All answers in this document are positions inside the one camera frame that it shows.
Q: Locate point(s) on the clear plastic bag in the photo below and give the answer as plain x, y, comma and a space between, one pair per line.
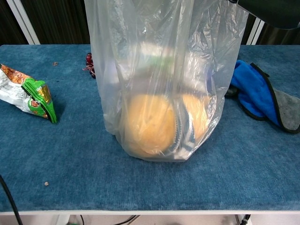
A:
140, 70

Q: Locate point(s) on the large round yellow bun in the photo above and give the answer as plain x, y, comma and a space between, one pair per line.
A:
147, 126

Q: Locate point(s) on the blue white striped packet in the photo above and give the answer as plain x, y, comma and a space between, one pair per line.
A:
185, 131

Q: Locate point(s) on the smaller round yellow bun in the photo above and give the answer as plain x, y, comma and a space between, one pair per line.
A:
199, 114

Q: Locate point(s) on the dark red grape bunch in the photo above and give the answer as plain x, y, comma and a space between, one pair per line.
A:
89, 63

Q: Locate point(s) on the blue felt table cover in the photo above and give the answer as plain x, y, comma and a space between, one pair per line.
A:
93, 182

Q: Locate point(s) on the small silver coin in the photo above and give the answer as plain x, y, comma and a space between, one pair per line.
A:
55, 63

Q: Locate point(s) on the blue grey microfibre cloth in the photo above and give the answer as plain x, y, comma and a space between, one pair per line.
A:
255, 93

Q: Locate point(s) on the small pale crumb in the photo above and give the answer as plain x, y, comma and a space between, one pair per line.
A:
46, 183

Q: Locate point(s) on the green orange snack packet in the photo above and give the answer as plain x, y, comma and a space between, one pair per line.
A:
25, 93

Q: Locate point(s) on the dark pleated curtain panel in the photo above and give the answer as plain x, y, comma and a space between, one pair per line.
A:
61, 21
246, 25
281, 36
9, 25

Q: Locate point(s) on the white frame post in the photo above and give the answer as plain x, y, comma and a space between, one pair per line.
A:
255, 32
23, 22

